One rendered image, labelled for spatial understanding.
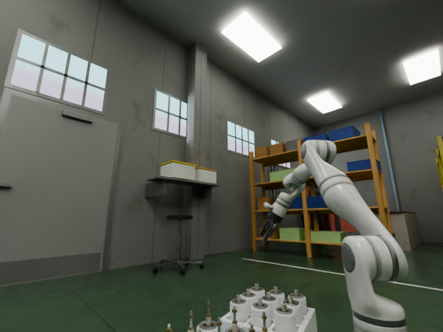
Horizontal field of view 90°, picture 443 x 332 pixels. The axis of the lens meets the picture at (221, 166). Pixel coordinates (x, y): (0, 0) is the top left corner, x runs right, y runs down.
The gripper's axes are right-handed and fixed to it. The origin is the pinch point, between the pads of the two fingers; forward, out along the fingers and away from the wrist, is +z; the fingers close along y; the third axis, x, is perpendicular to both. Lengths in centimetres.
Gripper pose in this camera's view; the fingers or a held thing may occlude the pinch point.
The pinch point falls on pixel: (262, 238)
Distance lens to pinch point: 118.8
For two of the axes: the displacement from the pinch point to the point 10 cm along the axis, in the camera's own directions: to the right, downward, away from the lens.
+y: 0.5, -0.1, 10.0
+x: -8.7, -5.0, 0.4
